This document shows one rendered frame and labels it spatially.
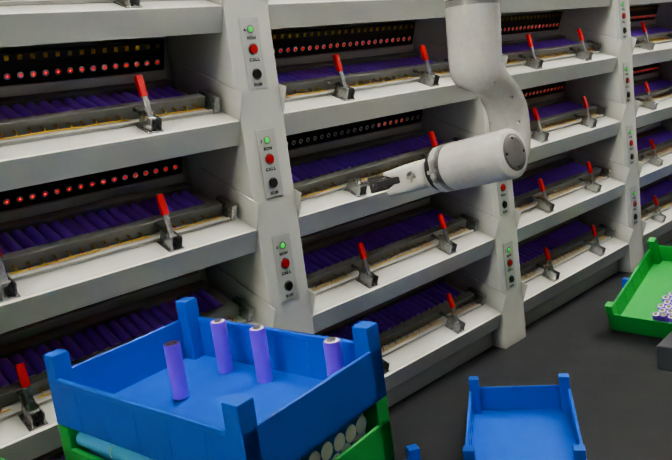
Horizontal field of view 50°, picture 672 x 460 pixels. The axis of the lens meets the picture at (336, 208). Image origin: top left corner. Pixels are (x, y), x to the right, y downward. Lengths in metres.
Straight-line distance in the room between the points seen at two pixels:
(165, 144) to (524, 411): 0.91
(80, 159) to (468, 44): 0.63
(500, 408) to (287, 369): 0.82
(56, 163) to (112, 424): 0.46
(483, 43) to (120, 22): 0.57
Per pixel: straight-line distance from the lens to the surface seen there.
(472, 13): 1.21
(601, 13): 2.38
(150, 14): 1.19
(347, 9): 1.46
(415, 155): 1.66
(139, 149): 1.16
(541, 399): 1.59
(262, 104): 1.29
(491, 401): 1.59
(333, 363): 0.74
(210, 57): 1.31
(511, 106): 1.28
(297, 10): 1.37
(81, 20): 1.14
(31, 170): 1.10
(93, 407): 0.79
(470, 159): 1.21
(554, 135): 2.08
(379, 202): 1.49
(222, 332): 0.86
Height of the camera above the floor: 0.73
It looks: 10 degrees down
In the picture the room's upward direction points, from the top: 8 degrees counter-clockwise
